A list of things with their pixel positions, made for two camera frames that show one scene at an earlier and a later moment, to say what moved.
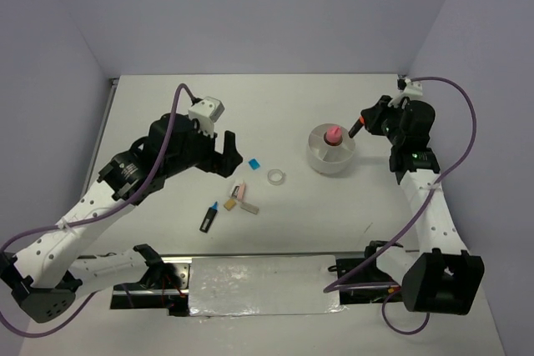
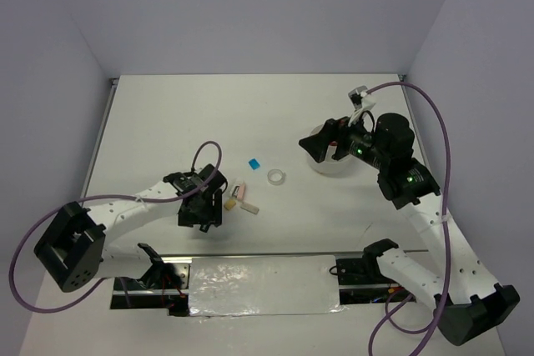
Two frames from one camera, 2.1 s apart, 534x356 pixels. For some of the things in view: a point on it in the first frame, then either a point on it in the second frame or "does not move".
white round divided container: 330,149 does not move
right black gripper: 374,114 to 335,130
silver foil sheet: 268,285 does not move
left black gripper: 212,162 to 212,216
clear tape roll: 276,177 does not move
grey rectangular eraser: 252,208 does not move
